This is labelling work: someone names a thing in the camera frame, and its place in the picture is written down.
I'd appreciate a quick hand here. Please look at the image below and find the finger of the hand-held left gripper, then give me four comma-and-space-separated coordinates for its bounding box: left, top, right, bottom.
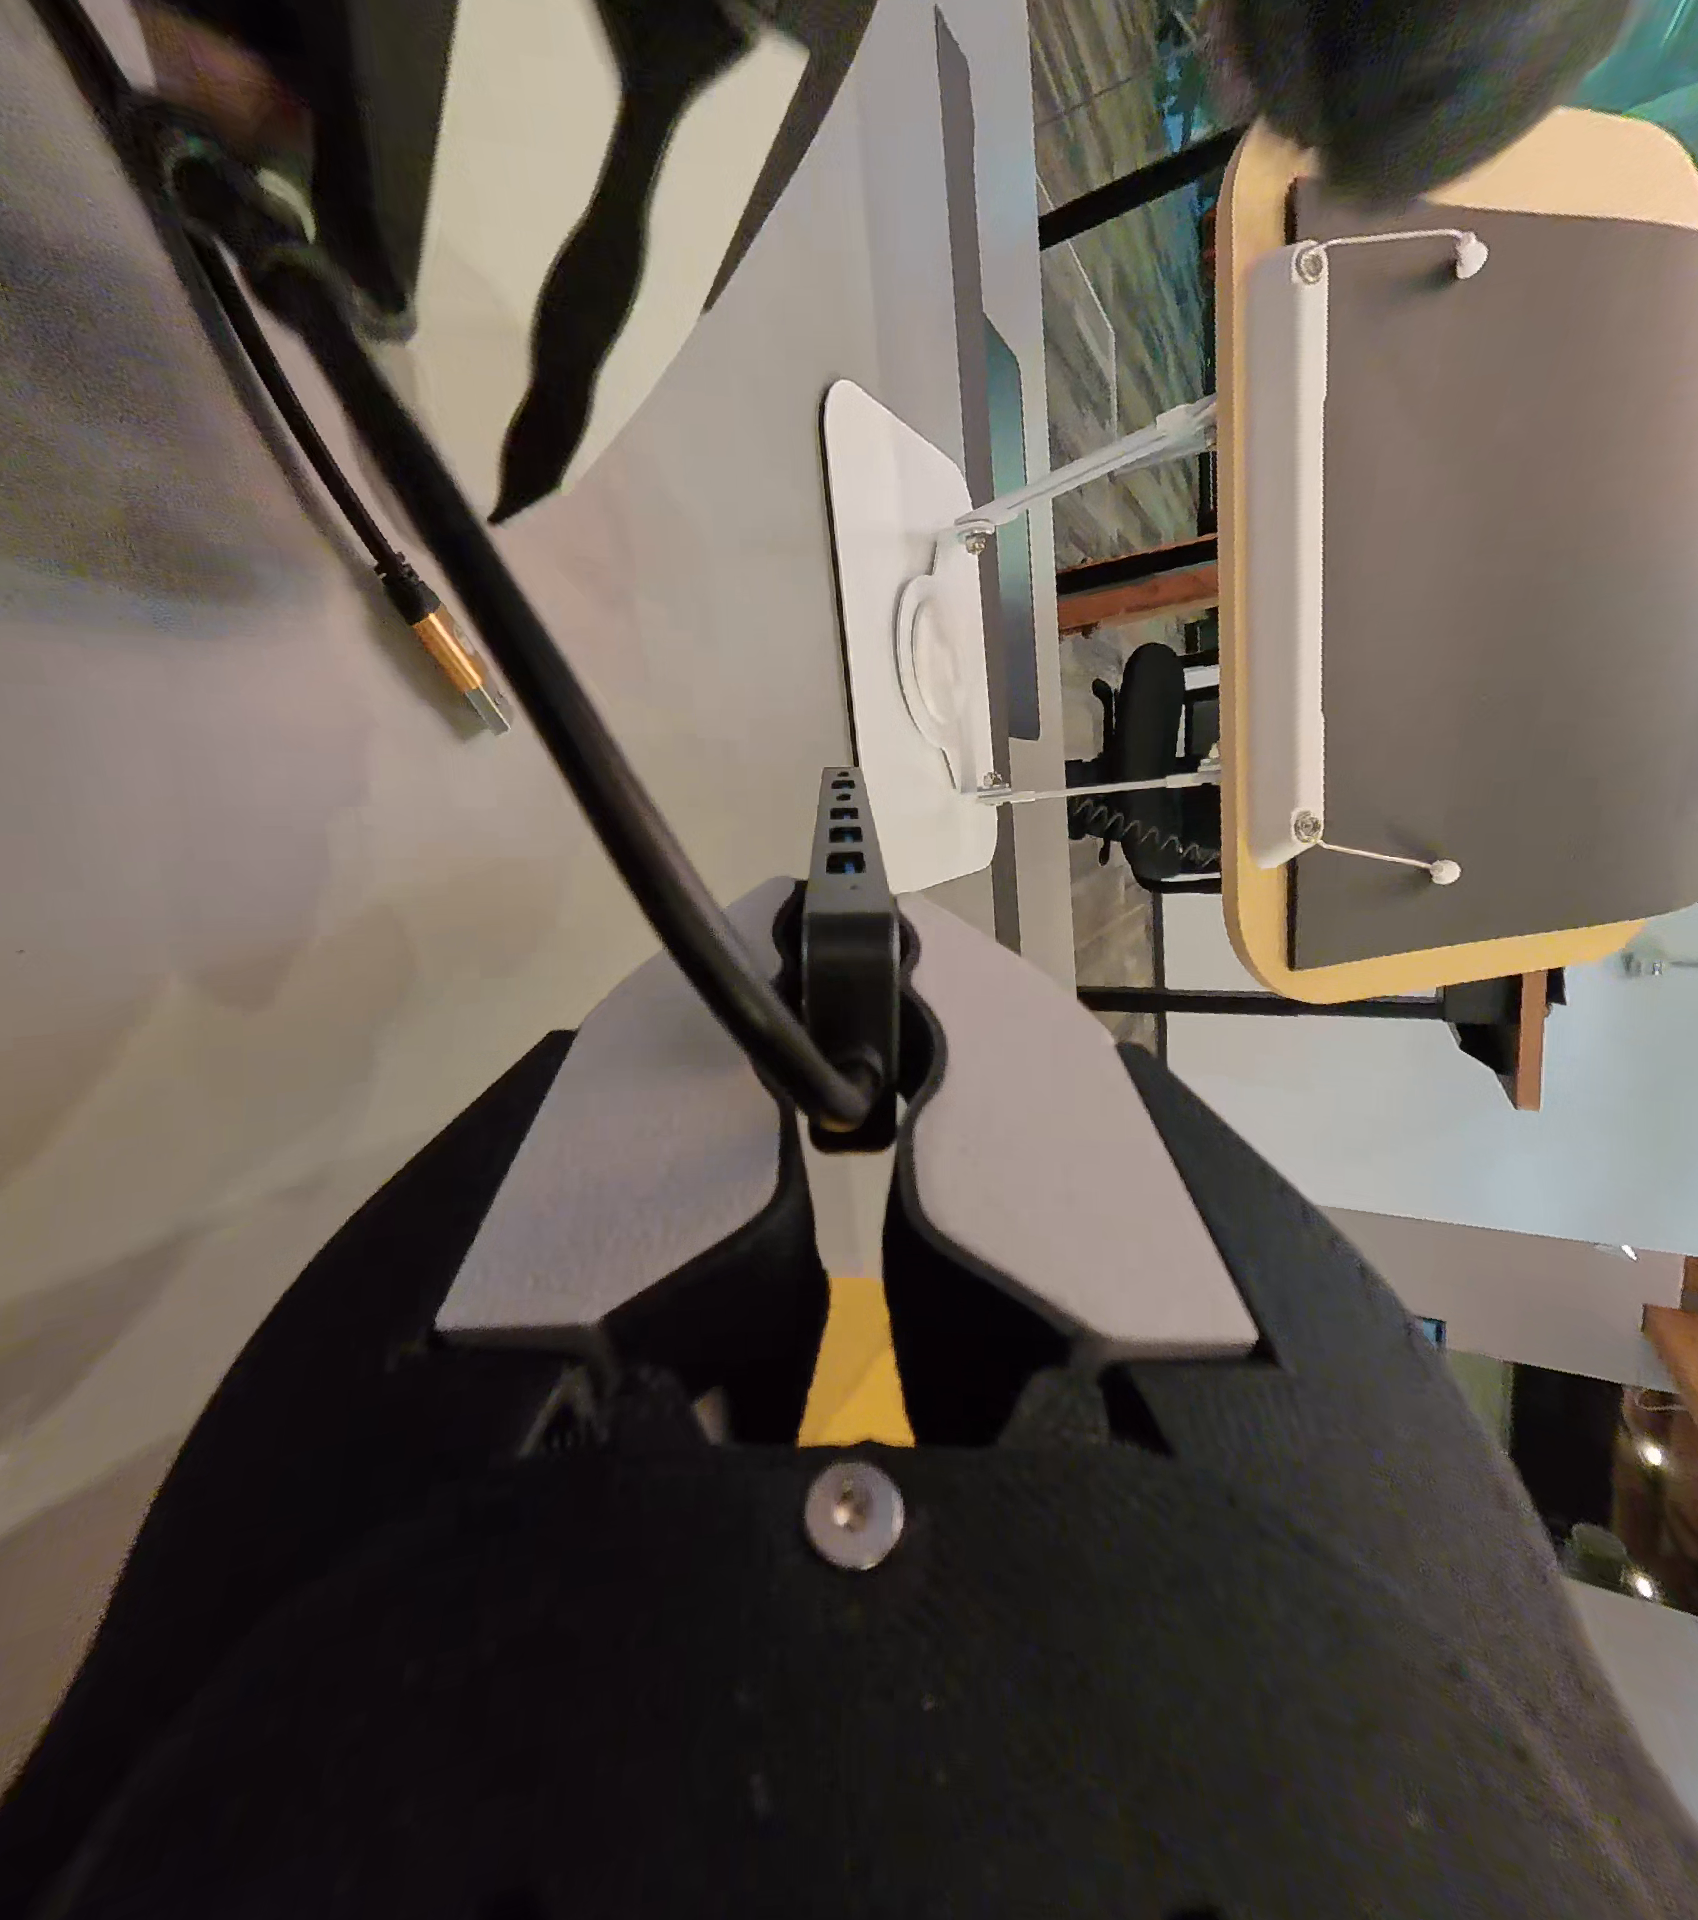
548, 0, 884, 503
308, 0, 634, 528

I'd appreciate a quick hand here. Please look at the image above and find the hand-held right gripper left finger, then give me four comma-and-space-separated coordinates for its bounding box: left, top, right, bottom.
436, 875, 829, 1352

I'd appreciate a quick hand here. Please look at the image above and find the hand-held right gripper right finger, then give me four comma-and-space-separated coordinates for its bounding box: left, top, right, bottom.
896, 893, 1264, 1364

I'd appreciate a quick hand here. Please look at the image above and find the orange plug usb cable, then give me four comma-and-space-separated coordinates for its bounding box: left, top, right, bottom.
166, 193, 515, 739

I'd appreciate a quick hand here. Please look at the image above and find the wooden board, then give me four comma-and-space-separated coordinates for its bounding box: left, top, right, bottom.
1216, 104, 1698, 1010

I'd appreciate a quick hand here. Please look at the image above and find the white stand base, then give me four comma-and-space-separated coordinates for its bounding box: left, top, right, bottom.
818, 378, 1015, 890

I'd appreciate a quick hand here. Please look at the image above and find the black office chair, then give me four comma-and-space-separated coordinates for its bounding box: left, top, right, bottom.
1088, 642, 1195, 789

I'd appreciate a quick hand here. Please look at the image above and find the dark fuzzy object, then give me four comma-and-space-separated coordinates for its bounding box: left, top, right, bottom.
1206, 0, 1651, 203

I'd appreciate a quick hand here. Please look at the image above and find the black panel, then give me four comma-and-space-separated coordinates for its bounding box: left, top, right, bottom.
1284, 172, 1698, 973

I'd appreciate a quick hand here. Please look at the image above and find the coiled black cable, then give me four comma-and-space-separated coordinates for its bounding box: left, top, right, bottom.
1066, 792, 1225, 879

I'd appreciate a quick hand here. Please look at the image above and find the white elastic cord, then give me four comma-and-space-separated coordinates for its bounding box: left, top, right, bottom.
1306, 836, 1465, 888
1306, 223, 1489, 288

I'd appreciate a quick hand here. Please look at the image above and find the white bracket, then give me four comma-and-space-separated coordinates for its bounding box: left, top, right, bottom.
1236, 240, 1345, 875

